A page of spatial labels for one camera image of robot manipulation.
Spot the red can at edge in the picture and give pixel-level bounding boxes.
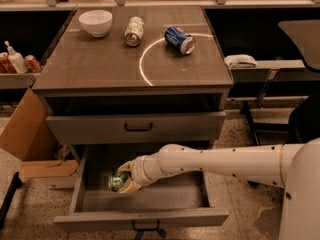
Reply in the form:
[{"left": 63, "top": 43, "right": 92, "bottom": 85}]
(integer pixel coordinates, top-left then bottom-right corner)
[{"left": 0, "top": 52, "right": 16, "bottom": 73}]

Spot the brown cardboard box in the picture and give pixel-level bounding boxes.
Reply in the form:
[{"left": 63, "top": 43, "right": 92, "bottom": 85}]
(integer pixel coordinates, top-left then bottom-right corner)
[{"left": 0, "top": 89, "right": 79, "bottom": 189}]

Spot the red soda can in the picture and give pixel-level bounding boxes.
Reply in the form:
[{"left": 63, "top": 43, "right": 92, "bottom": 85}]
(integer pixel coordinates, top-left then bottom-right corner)
[{"left": 25, "top": 55, "right": 42, "bottom": 73}]

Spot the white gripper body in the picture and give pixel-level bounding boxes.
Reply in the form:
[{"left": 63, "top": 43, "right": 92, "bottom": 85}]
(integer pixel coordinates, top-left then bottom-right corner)
[{"left": 131, "top": 157, "right": 155, "bottom": 187}]

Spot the black table leg base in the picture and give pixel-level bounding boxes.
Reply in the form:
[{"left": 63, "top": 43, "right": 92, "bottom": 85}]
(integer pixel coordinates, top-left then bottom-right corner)
[{"left": 240, "top": 101, "right": 288, "bottom": 146}]

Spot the white green soda can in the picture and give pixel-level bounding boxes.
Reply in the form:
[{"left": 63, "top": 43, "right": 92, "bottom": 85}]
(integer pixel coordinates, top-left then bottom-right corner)
[{"left": 124, "top": 16, "right": 144, "bottom": 47}]

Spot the blue pepsi can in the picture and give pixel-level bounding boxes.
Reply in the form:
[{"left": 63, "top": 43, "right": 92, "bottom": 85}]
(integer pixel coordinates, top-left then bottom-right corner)
[{"left": 164, "top": 26, "right": 195, "bottom": 55}]

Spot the closed grey top drawer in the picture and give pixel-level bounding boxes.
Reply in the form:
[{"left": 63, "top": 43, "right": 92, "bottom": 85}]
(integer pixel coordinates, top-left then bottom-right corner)
[{"left": 47, "top": 112, "right": 226, "bottom": 145}]

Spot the white pump bottle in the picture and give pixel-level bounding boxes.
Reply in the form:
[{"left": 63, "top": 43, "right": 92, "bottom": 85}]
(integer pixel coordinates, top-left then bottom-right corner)
[{"left": 5, "top": 41, "right": 28, "bottom": 74}]

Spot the black office chair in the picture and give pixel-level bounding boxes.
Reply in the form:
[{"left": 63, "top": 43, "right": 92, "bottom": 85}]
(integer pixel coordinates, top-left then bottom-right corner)
[{"left": 278, "top": 19, "right": 320, "bottom": 143}]

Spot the folded white cloth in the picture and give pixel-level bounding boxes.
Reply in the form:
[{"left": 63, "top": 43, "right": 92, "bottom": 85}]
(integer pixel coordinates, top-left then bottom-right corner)
[{"left": 224, "top": 54, "right": 257, "bottom": 68}]

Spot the black stand leg left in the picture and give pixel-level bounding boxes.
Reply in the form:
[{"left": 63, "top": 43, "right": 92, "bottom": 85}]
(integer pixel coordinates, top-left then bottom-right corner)
[{"left": 0, "top": 172, "right": 22, "bottom": 230}]

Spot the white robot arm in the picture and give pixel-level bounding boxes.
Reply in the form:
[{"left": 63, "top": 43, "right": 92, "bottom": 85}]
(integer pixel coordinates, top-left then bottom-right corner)
[{"left": 118, "top": 138, "right": 320, "bottom": 240}]

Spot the white bowl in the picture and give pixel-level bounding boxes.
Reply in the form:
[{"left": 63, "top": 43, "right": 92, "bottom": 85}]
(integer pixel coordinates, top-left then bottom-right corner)
[{"left": 79, "top": 10, "right": 113, "bottom": 37}]

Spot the open grey middle drawer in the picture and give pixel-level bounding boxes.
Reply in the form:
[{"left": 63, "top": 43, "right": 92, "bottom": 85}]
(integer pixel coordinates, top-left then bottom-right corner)
[{"left": 54, "top": 143, "right": 229, "bottom": 232}]

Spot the green crushed can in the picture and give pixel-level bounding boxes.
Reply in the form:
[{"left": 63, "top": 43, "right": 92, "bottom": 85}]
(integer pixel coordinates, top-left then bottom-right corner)
[{"left": 108, "top": 172, "right": 130, "bottom": 192}]

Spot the grey drawer cabinet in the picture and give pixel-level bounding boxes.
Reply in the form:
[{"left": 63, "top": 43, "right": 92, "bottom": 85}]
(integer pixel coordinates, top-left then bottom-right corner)
[{"left": 33, "top": 6, "right": 233, "bottom": 158}]

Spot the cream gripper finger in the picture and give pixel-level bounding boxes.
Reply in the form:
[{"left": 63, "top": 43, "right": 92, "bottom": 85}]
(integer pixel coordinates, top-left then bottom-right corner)
[
  {"left": 117, "top": 161, "right": 133, "bottom": 174},
  {"left": 118, "top": 179, "right": 142, "bottom": 194}
]

